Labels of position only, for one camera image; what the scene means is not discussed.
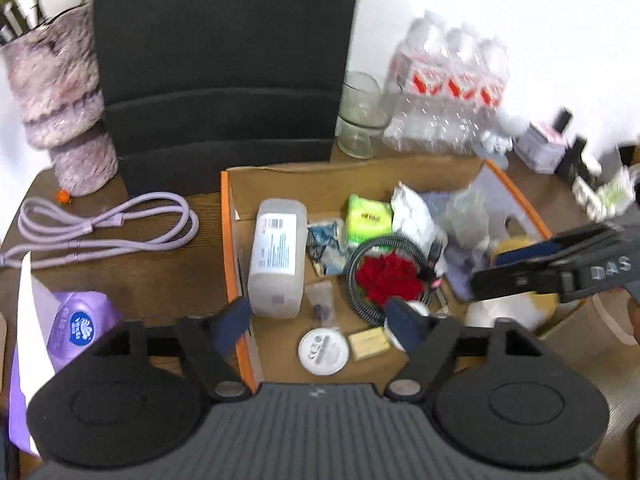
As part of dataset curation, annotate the pale tin box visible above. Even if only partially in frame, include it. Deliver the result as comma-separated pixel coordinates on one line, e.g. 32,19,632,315
514,120,569,175

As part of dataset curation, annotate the clear water bottle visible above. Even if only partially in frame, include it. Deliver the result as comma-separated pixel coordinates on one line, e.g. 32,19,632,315
382,9,449,151
440,24,484,154
470,34,511,151

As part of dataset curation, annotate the orange cardboard box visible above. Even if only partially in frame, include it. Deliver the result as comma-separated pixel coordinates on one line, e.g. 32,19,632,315
220,157,554,396

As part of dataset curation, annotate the white robot figure speaker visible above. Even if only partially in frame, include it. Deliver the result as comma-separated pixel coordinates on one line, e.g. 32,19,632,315
474,119,516,156

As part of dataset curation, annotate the purple fuzzy vase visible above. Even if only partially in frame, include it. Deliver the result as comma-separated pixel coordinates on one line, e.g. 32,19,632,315
2,3,120,197

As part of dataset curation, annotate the clear snack wrapper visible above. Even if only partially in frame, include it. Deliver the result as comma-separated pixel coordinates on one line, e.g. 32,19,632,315
303,279,335,324

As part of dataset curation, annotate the white plastic wrapper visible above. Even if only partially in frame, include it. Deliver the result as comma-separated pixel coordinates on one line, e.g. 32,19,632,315
389,182,449,256

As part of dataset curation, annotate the black paper bag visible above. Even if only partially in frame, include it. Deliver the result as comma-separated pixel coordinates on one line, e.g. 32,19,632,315
92,0,364,197

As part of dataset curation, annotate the translucent white plastic container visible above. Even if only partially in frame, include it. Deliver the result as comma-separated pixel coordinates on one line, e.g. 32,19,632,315
247,198,309,320

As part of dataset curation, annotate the round white tin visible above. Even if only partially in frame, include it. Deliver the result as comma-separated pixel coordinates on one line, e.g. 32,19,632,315
297,327,350,376

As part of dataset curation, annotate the glass cup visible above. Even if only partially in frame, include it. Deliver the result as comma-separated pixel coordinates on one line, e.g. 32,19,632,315
337,70,394,160

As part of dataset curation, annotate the black braided cable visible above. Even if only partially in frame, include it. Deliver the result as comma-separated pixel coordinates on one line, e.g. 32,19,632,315
344,237,449,326

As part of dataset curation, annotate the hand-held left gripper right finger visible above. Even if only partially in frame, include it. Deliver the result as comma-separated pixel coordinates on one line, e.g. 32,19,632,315
383,295,544,402

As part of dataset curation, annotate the blue patterned packet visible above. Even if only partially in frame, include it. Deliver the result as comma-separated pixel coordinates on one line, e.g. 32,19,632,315
305,219,351,277

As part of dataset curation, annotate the white and yellow plush toy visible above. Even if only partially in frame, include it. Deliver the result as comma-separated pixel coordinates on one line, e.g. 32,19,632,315
464,232,561,334

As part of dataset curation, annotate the white power strip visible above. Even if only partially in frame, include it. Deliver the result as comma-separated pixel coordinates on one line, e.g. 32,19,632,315
572,164,632,221

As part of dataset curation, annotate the purple cable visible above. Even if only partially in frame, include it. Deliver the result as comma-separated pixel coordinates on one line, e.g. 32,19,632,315
0,192,200,269

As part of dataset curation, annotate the red rose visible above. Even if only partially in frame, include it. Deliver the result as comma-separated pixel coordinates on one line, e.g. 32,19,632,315
354,253,426,311

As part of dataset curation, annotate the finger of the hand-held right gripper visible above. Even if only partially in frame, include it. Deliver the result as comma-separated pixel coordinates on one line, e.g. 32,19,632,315
470,258,579,304
492,223,626,267

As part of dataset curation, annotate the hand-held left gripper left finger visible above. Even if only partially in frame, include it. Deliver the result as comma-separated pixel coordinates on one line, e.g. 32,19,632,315
94,295,253,402

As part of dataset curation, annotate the clear plastic bag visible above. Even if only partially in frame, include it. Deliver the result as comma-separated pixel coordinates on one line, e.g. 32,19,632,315
444,187,494,251

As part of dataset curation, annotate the purple tissue pack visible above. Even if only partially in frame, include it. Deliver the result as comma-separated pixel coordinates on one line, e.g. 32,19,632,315
7,252,124,456

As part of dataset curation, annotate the green packet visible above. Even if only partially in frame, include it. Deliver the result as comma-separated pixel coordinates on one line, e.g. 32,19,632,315
344,193,394,246

